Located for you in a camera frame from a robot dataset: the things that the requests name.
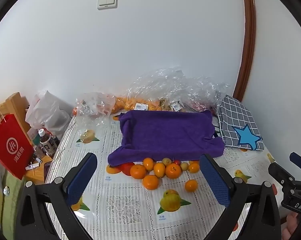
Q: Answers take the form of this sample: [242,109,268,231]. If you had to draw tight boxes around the wooden furniture frame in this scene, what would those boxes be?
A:
[0,92,33,145]

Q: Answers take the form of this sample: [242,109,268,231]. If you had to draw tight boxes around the white light switch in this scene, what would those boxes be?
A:
[98,0,118,10]

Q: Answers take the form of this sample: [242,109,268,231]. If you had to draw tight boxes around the light green cloth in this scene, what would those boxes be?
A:
[0,155,25,240]

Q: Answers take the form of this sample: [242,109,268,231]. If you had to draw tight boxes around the person's right hand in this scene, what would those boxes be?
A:
[282,212,300,240]

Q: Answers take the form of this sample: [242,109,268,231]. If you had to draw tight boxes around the grey checked cloth blue star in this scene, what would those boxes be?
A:
[217,94,264,152]

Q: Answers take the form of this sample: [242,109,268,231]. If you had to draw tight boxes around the dark phone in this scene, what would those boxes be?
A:
[43,161,52,183]

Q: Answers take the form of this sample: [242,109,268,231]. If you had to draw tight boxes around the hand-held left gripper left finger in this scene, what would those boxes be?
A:
[16,152,98,240]

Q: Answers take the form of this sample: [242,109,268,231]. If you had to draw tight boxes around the brown wooden door frame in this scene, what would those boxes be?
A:
[232,0,256,102]

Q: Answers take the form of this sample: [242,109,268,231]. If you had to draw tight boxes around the bagged dark red fruits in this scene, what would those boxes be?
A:
[190,102,209,112]

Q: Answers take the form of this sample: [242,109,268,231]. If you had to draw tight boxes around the clear crumpled plastic bag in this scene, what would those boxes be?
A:
[127,66,191,112]
[74,92,116,125]
[185,76,231,113]

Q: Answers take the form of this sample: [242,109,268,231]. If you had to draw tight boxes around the wooden nightstand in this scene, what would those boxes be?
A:
[23,152,53,183]

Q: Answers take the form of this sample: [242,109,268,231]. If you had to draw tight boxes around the pile of bagged small oranges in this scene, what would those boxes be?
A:
[112,96,163,112]

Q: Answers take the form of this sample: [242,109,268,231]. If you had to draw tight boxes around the purple towel covered tray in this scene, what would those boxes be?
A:
[108,110,225,167]

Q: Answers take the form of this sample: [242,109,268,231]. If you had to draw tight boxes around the white plastic bag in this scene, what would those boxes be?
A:
[25,90,72,135]

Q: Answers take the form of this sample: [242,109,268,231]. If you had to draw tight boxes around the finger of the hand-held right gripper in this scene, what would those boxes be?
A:
[268,163,295,188]
[290,152,301,179]

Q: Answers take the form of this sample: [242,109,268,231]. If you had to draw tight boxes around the dark drink bottle white cap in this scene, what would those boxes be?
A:
[38,128,58,155]

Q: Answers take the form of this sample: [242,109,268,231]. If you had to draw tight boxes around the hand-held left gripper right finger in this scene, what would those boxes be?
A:
[199,153,282,240]

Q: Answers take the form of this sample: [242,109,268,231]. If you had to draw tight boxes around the red paper bag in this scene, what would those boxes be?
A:
[0,107,35,180]

